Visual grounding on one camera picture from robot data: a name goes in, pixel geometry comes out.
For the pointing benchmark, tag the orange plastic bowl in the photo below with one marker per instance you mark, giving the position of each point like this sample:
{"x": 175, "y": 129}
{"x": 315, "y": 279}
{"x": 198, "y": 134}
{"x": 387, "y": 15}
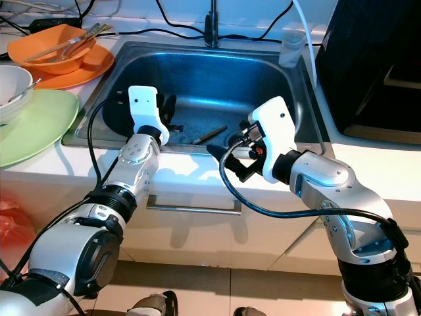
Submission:
{"x": 29, "y": 51}

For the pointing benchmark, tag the stainless steel sink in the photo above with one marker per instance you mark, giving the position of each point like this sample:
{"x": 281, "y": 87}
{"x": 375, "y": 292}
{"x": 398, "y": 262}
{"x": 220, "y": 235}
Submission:
{"x": 210, "y": 82}

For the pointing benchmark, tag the chrome faucet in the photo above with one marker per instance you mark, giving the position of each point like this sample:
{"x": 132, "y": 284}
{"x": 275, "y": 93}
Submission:
{"x": 212, "y": 29}

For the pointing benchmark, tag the wooden chopstick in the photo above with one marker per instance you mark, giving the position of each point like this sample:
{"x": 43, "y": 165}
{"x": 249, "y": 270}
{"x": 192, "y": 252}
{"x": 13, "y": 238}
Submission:
{"x": 210, "y": 134}

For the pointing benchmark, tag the orange plastic bag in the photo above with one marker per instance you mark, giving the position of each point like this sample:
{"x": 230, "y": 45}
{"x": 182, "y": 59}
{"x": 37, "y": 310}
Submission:
{"x": 13, "y": 230}

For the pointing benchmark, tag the orange plastic plate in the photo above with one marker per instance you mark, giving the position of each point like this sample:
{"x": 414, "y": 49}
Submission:
{"x": 95, "y": 69}

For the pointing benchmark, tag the black countertop appliance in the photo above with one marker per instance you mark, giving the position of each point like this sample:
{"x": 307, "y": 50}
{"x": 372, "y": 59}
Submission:
{"x": 368, "y": 66}

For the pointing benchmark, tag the clear plastic cup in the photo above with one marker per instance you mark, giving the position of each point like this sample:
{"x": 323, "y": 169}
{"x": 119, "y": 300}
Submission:
{"x": 293, "y": 51}

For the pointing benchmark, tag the white kitchen base cabinet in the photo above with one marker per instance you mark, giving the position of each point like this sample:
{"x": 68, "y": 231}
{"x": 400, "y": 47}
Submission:
{"x": 191, "y": 243}

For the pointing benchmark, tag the black power adapter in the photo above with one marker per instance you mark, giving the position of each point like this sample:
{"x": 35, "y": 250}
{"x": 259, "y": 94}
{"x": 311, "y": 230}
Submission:
{"x": 56, "y": 24}

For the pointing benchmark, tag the white bowl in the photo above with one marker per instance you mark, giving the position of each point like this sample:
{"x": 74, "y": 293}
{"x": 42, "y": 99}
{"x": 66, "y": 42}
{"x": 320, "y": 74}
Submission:
{"x": 10, "y": 85}

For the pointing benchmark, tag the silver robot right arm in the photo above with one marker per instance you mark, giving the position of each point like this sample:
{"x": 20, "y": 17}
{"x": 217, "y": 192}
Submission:
{"x": 322, "y": 174}

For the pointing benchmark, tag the silver metal fork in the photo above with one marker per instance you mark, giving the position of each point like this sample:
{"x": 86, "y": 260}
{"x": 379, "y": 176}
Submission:
{"x": 33, "y": 84}

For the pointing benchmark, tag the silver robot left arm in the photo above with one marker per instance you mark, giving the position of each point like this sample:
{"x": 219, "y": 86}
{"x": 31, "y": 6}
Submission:
{"x": 138, "y": 158}

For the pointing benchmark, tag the silver metal spoon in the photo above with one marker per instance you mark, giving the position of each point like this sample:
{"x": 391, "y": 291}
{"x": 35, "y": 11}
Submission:
{"x": 75, "y": 49}

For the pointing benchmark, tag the black robot foot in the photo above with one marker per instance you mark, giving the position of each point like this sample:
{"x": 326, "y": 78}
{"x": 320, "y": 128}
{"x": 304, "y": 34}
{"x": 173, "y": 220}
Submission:
{"x": 151, "y": 304}
{"x": 247, "y": 312}

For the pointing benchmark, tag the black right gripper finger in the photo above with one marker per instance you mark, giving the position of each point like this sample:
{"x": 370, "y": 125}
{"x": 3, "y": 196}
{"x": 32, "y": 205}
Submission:
{"x": 239, "y": 130}
{"x": 220, "y": 155}

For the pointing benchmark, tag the green plate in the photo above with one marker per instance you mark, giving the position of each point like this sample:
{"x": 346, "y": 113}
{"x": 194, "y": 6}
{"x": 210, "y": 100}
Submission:
{"x": 39, "y": 128}

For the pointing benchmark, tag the black robot right foot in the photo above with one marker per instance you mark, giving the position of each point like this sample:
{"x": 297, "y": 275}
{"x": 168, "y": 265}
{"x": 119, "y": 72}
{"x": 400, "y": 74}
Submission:
{"x": 247, "y": 312}

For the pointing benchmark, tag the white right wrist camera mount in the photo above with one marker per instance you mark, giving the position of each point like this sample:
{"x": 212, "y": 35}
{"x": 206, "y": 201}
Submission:
{"x": 276, "y": 128}

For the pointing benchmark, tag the black robot left foot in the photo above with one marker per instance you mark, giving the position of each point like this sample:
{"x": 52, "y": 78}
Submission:
{"x": 151, "y": 304}

